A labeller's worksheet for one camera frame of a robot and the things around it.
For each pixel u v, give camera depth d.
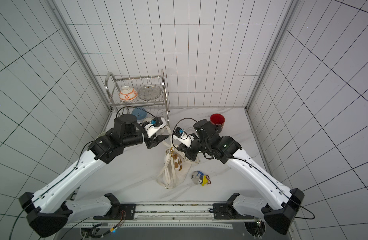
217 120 1.00
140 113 1.07
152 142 0.56
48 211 0.38
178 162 0.73
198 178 0.79
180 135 0.55
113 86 0.88
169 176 0.73
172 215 0.73
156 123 0.53
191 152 0.57
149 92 0.92
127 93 0.85
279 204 0.37
